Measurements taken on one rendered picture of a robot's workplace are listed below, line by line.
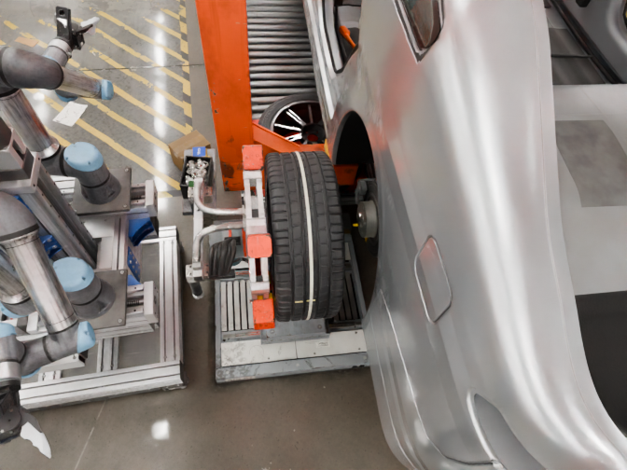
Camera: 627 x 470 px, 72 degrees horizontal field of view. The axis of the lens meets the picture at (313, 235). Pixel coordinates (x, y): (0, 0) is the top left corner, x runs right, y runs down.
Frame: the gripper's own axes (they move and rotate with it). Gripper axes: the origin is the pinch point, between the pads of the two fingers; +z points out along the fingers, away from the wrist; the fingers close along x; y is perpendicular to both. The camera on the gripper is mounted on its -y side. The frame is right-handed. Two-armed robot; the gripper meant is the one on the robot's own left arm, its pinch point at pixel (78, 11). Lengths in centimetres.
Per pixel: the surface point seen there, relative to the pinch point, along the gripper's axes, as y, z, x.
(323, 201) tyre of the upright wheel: -7, -77, 103
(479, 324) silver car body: -53, -131, 124
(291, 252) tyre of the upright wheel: 1, -92, 96
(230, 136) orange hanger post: 24, -28, 67
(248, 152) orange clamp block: 2, -53, 76
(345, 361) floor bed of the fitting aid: 97, -97, 142
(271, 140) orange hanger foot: 33, -16, 85
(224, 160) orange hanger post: 40, -29, 65
